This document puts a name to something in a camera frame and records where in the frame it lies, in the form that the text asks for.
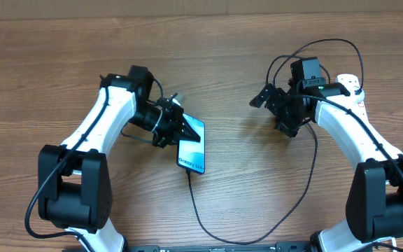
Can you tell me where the blue Galaxy smartphone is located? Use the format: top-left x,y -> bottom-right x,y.
176,113 -> 205,174

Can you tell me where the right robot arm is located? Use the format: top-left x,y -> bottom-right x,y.
250,57 -> 403,251

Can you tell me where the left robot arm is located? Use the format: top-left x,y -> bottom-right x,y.
31,65 -> 206,251

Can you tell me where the white charger plug adapter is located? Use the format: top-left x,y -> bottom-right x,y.
350,88 -> 365,104

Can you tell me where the white power strip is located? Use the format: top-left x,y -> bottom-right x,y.
335,73 -> 368,121

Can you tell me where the black USB charging cable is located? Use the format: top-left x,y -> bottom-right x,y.
185,38 -> 365,246

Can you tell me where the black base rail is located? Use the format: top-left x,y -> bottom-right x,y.
127,241 -> 318,252

